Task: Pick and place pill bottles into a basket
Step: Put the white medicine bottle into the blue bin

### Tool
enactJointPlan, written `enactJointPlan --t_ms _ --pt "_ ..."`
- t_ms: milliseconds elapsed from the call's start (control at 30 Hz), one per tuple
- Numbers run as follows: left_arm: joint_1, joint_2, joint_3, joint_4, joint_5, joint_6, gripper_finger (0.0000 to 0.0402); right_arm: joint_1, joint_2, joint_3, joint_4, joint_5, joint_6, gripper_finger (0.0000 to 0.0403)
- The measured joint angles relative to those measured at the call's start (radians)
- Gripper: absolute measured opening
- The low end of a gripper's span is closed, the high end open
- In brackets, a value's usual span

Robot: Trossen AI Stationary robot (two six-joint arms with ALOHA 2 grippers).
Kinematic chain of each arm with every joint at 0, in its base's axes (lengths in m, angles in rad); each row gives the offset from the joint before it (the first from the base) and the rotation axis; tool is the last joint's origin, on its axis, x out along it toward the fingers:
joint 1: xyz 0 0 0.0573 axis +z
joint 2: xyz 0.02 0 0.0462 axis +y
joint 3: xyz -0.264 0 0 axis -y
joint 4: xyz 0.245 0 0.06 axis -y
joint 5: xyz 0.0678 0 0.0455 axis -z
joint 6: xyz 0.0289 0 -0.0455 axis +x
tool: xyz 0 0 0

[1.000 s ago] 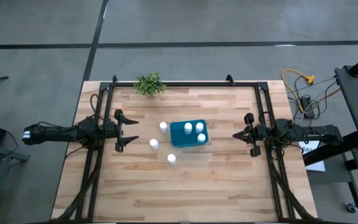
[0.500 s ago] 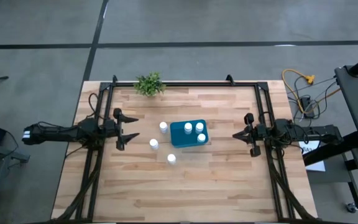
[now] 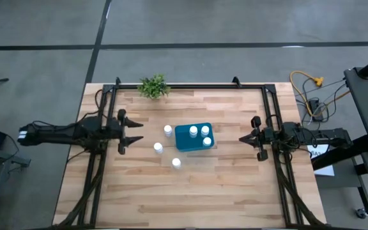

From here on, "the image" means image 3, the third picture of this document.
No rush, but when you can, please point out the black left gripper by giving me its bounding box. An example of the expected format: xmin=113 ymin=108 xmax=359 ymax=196
xmin=107 ymin=109 xmax=144 ymax=155

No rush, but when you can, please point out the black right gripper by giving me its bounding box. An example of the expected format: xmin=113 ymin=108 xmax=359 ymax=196
xmin=238 ymin=116 xmax=274 ymax=162

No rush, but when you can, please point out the blue plastic basket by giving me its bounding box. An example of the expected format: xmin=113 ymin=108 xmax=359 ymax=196
xmin=174 ymin=122 xmax=215 ymax=152

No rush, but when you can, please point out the green potted plant white pot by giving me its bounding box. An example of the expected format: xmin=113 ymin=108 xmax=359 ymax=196
xmin=137 ymin=73 xmax=171 ymax=100

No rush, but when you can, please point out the black power strip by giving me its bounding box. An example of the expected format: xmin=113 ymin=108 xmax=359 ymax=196
xmin=308 ymin=98 xmax=325 ymax=121

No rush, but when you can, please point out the white paper sheet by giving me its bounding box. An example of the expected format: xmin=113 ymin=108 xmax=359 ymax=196
xmin=307 ymin=144 xmax=335 ymax=177

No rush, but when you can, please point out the dark grey side table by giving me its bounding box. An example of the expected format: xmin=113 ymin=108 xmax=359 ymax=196
xmin=311 ymin=49 xmax=368 ymax=230

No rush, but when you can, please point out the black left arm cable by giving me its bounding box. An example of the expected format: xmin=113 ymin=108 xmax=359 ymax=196
xmin=94 ymin=89 xmax=110 ymax=119

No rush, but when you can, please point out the black aluminium table frame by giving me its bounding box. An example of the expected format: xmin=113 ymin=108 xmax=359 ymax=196
xmin=54 ymin=76 xmax=325 ymax=230

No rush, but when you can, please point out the yellow extension cable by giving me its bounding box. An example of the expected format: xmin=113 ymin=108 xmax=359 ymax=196
xmin=289 ymin=70 xmax=351 ymax=118

